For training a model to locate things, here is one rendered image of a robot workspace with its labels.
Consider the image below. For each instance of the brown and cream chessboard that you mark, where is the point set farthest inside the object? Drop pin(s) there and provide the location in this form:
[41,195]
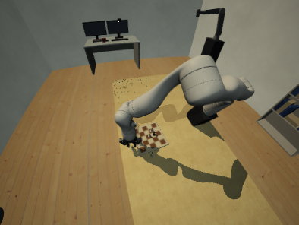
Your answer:
[150,143]

